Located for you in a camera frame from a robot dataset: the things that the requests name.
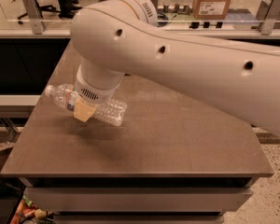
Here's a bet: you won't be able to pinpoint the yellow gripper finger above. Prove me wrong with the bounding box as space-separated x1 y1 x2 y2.
74 97 98 122

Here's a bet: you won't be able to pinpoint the left metal glass bracket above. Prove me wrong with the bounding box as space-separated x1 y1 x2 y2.
22 0 45 35

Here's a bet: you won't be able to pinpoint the person legs in background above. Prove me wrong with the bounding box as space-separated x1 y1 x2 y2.
58 0 81 19

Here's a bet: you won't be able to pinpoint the clear plastic water bottle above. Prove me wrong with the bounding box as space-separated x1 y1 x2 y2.
44 84 127 126

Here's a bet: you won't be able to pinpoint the grey table drawer base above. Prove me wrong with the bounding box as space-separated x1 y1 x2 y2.
24 187 253 224

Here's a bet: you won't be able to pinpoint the cardboard box with label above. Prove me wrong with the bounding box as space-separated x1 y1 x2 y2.
192 0 231 20

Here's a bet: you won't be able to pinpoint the snack packets bin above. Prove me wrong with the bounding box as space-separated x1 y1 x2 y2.
7 195 55 224

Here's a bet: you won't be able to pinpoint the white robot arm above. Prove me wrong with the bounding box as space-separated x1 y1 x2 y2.
70 0 280 137

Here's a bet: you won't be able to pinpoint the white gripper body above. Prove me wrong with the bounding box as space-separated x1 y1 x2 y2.
76 60 124 104

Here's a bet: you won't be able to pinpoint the right metal glass bracket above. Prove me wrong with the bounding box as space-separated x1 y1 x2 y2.
259 0 280 35

